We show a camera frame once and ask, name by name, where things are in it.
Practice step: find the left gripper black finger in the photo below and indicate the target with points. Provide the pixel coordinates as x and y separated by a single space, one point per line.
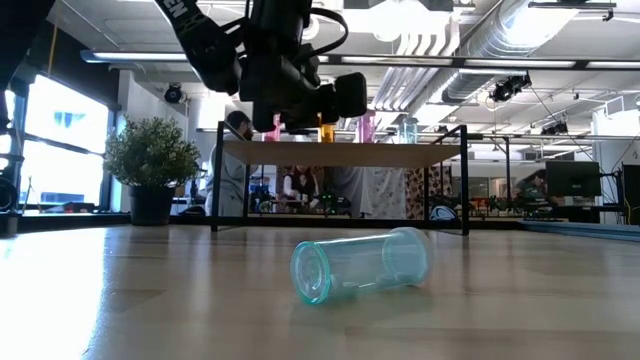
350 95

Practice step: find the bright window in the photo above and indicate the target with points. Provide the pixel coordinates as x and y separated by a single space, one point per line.
60 150

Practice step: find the black ceiling track light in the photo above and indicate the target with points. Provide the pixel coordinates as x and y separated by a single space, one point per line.
507 89

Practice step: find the wooden shelf black metal frame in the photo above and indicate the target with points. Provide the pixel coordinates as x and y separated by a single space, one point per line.
340 154

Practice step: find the white patterned hanging cloth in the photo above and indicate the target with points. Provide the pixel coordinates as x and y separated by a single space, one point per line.
385 192

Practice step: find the orange pill bottle white cap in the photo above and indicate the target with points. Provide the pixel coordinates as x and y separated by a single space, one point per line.
326 136

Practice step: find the teal pill bottle white cap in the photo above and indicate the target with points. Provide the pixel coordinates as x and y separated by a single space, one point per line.
409 132
360 265

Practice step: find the green potted plant black pot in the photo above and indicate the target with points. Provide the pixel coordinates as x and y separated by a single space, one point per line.
150 155

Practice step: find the person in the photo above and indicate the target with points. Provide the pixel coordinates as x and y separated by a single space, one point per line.
299 187
532 186
232 170

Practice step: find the pink pill bottle white cap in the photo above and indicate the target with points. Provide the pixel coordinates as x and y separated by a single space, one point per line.
275 134

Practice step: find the black overhead light bar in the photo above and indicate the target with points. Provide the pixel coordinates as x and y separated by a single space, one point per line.
150 56

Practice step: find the black computer monitor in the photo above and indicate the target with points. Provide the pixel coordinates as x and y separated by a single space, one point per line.
632 190
572 177

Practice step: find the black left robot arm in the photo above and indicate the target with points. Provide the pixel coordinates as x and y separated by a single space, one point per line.
205 45

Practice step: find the red patterned hanging cloth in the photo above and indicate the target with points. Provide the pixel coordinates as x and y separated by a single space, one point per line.
417 192

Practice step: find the silver ceiling duct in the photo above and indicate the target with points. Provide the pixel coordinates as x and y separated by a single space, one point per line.
500 35

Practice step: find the purple pill bottle white cap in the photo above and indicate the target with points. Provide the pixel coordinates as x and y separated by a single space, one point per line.
366 131

